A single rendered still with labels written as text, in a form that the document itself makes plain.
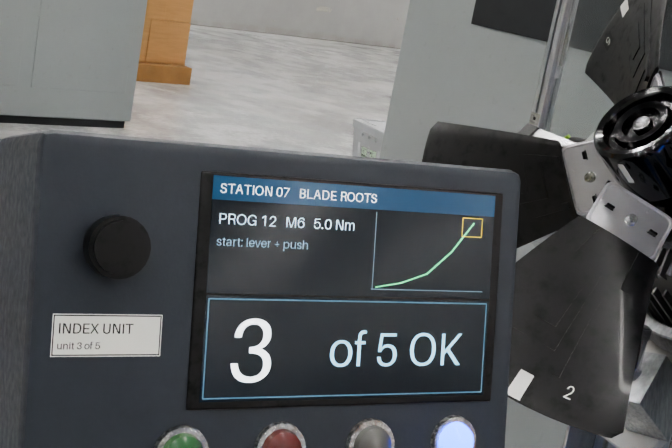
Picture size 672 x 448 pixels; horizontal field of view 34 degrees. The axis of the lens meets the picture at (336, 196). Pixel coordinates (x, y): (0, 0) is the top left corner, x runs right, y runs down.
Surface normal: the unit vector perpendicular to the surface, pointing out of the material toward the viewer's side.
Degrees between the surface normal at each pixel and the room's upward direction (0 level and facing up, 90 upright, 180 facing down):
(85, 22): 90
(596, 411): 43
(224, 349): 75
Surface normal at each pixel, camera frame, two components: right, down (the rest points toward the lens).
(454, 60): -0.78, 0.00
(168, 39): 0.61, 0.29
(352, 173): 0.46, 0.02
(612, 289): 0.08, -0.45
